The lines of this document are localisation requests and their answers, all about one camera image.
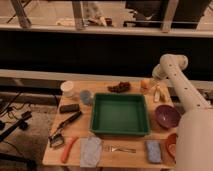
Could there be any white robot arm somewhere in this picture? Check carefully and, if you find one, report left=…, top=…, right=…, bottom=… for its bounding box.
left=152, top=54, right=213, bottom=171

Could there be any white plastic cup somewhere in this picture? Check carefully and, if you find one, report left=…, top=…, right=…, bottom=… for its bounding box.
left=60, top=81, right=74, bottom=97

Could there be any green plastic tray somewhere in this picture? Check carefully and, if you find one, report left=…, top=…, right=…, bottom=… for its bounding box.
left=90, top=93, right=150, bottom=136

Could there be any dark rectangular block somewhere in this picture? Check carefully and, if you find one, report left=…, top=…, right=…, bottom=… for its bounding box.
left=59, top=104, right=80, bottom=114

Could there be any peeled banana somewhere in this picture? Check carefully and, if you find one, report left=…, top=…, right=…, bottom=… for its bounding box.
left=154, top=85, right=168, bottom=103

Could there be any silver fork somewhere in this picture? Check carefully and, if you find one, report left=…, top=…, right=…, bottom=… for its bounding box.
left=104, top=145, right=136, bottom=153

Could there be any clear plastic bag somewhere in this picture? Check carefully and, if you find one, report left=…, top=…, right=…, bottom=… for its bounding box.
left=80, top=136, right=102, bottom=168

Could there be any purple bowl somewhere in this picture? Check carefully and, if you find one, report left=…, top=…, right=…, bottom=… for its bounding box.
left=154, top=105, right=181, bottom=129

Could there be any blue sponge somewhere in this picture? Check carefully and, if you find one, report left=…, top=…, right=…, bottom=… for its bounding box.
left=145, top=140, right=162, bottom=164

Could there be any red bowl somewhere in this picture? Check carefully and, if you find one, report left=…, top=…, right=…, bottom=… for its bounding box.
left=165, top=133, right=177, bottom=158

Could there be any black tripod stand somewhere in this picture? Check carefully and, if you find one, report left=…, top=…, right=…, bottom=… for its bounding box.
left=0, top=111, right=32, bottom=143

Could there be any orange handled tool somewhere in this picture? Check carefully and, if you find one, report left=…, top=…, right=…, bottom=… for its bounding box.
left=61, top=136, right=78, bottom=163

